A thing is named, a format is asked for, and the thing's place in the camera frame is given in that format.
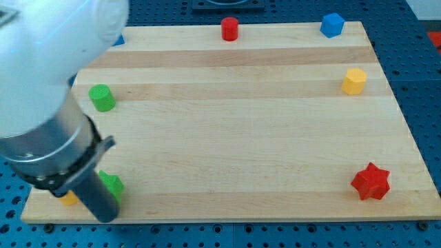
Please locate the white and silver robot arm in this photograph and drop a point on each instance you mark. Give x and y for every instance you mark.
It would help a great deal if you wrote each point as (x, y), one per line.
(45, 136)

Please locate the blue block behind arm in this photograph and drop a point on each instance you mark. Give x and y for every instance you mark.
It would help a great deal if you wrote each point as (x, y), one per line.
(119, 41)

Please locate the green star block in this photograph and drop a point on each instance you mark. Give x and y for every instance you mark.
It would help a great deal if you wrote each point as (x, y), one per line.
(113, 183)

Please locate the red star block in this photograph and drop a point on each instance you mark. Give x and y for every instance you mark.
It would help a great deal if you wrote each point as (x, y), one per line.
(372, 182)

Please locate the wooden board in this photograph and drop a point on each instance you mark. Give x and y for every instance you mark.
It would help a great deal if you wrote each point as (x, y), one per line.
(254, 130)

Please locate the red cylinder block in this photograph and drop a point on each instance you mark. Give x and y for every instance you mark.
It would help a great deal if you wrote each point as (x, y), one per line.
(229, 28)

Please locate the green cylinder block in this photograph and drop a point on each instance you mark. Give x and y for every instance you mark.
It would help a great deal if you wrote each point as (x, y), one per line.
(102, 98)

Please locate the yellow hexagon block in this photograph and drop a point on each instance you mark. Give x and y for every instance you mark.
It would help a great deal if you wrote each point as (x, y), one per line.
(354, 81)

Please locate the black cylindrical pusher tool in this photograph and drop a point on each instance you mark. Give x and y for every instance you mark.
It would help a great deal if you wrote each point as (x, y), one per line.
(82, 180)

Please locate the blue cube block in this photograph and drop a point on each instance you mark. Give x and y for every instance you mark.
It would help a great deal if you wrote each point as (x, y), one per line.
(332, 25)

